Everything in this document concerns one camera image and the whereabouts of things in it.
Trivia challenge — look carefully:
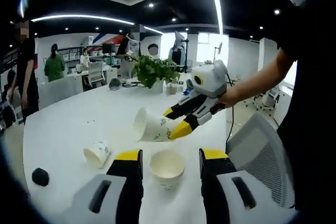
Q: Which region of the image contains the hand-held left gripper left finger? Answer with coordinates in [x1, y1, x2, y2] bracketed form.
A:
[61, 149, 144, 224]

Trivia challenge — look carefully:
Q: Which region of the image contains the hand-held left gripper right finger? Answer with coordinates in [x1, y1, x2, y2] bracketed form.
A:
[198, 147, 297, 224]

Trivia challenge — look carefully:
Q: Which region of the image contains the white paper cup green print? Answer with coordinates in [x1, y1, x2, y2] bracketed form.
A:
[149, 150, 185, 190]
[83, 141, 112, 169]
[133, 107, 182, 143]

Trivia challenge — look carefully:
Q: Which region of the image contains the small jar beside plant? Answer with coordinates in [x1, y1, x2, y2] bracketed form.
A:
[166, 82, 179, 95]

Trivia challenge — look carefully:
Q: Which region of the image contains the thin light stand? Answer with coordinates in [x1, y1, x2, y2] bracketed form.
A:
[214, 41, 224, 63]

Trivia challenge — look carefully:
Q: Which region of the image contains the studio light on stand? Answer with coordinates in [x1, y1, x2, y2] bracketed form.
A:
[167, 30, 195, 74]

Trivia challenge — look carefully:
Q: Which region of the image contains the green potted plant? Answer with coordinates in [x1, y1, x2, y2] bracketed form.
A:
[131, 55, 181, 93]

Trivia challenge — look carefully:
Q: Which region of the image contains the grey mesh office chair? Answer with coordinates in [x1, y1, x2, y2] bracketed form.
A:
[226, 112, 296, 209]

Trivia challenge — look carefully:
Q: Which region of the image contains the black crumpled cloth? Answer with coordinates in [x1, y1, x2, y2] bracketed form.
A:
[31, 167, 50, 187]

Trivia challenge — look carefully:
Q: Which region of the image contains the grey rounded object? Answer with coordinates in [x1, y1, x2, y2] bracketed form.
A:
[109, 78, 121, 91]

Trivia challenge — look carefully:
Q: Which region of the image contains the white office chair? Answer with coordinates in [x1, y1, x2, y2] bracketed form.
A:
[81, 61, 106, 90]

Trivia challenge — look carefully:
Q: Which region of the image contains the person's dark shirt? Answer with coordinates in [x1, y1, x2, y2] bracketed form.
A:
[272, 0, 336, 210]

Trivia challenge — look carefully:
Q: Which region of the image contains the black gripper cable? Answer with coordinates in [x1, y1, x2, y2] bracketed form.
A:
[225, 73, 236, 141]

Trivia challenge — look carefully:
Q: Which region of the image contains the black cable on table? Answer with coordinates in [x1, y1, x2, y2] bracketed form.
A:
[121, 81, 145, 88]

